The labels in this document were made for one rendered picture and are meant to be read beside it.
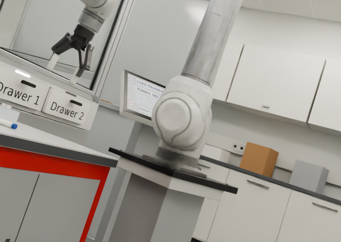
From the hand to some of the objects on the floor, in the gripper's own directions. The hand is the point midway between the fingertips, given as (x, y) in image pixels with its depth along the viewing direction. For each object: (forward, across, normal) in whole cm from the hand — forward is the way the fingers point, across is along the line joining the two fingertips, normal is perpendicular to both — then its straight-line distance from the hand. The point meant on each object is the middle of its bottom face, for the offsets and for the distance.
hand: (61, 74), depth 163 cm
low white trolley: (+93, -36, +44) cm, 109 cm away
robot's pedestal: (+85, -69, -16) cm, 111 cm away
